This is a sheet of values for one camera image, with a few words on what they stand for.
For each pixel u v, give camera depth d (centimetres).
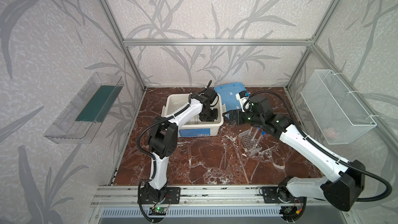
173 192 75
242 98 66
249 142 90
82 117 67
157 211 71
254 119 62
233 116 66
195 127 87
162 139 51
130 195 76
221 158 86
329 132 72
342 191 38
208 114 79
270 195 73
